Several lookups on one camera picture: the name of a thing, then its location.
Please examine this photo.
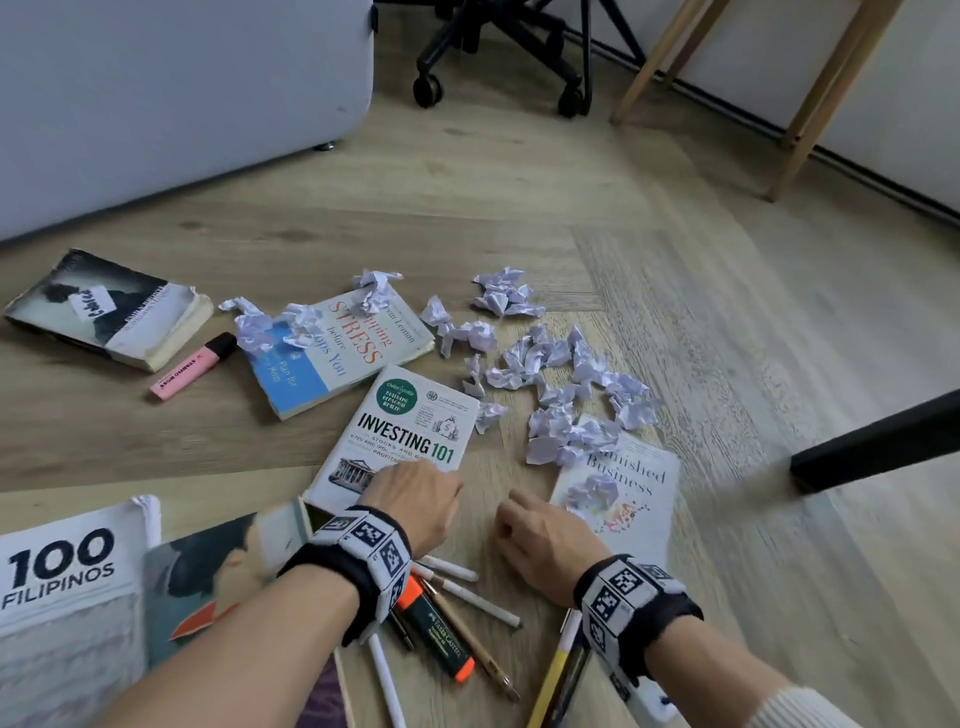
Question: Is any person's right forearm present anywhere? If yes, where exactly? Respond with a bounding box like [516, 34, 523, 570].
[643, 615, 792, 728]

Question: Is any white book with colourful drawing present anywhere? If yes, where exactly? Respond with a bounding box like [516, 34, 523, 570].
[549, 414, 682, 570]

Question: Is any short white pen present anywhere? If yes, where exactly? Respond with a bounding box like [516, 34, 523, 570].
[417, 554, 480, 585]

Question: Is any illustrated cover magazine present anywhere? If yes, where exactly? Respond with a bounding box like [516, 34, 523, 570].
[142, 496, 313, 670]

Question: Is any wooden table leg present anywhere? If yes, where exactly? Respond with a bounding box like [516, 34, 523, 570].
[764, 0, 906, 204]
[610, 0, 733, 126]

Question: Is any pile of crumpled paper balls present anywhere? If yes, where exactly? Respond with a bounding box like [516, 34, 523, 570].
[218, 267, 663, 519]

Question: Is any purple patterned book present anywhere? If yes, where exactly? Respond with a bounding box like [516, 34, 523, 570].
[296, 651, 355, 728]

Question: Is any black marker-patterned left wristband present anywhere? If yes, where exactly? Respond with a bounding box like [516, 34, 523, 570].
[279, 507, 414, 648]

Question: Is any white upholstered furniture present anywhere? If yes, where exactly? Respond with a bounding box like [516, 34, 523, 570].
[0, 0, 378, 243]

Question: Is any green and orange highlighter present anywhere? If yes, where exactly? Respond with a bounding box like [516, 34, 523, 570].
[395, 575, 477, 684]

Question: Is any person's left hand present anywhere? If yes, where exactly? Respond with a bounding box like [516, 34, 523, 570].
[358, 459, 465, 561]

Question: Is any person's left forearm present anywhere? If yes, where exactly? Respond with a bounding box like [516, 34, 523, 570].
[97, 562, 363, 728]

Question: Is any yellow pencil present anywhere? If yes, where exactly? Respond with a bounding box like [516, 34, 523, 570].
[526, 608, 585, 728]

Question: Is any long white pen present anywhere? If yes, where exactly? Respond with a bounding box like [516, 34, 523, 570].
[412, 562, 523, 630]

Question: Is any worn black and white book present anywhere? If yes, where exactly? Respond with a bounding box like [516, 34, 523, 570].
[3, 248, 215, 373]

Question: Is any pink highlighter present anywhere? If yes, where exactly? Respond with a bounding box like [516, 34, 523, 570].
[149, 332, 239, 402]

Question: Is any white book with green badge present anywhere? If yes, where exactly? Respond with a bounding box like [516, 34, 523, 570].
[302, 364, 481, 517]

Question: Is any blue and white paperback book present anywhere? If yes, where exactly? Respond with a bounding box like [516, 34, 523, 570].
[243, 283, 436, 422]

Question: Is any black office chair base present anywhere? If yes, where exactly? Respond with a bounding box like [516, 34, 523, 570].
[372, 0, 648, 120]

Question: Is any person's right hand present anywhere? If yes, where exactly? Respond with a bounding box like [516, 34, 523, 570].
[495, 489, 603, 609]

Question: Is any brown wooden pencil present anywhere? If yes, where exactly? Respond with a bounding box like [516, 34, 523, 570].
[422, 577, 522, 705]

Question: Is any black marker-patterned wristband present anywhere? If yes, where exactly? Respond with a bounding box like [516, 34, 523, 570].
[573, 555, 705, 725]
[279, 507, 414, 648]

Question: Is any white knit sleeve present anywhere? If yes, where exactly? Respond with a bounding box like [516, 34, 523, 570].
[738, 685, 865, 728]

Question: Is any white book with bold black title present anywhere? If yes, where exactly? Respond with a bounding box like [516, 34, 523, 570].
[0, 494, 162, 728]

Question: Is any black furniture leg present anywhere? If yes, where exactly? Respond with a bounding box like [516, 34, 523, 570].
[789, 389, 960, 496]

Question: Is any black marker-patterned right wristband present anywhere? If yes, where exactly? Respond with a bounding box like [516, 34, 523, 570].
[573, 555, 705, 725]

